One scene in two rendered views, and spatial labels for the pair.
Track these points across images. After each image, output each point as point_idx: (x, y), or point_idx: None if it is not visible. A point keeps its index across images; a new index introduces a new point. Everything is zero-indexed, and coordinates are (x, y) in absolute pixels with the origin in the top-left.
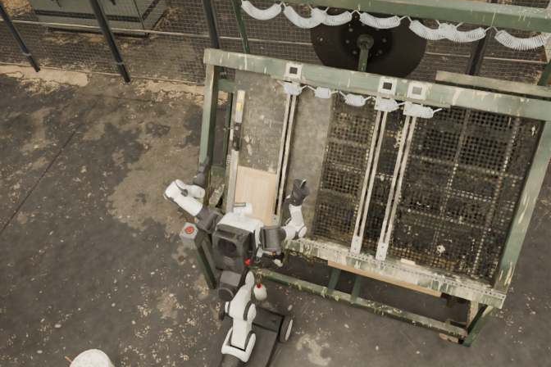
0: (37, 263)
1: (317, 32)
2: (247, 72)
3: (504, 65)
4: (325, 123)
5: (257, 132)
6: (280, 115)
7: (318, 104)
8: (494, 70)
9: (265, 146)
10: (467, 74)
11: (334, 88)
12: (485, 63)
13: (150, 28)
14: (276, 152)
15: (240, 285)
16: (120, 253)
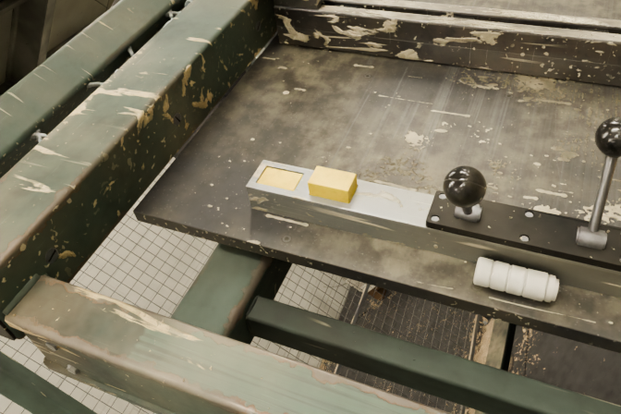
0: None
1: (188, 140)
2: (183, 169)
3: (413, 308)
4: None
5: (497, 163)
6: (412, 79)
7: None
8: (417, 316)
9: (577, 141)
10: (420, 343)
11: None
12: (406, 331)
13: None
14: (604, 103)
15: None
16: None
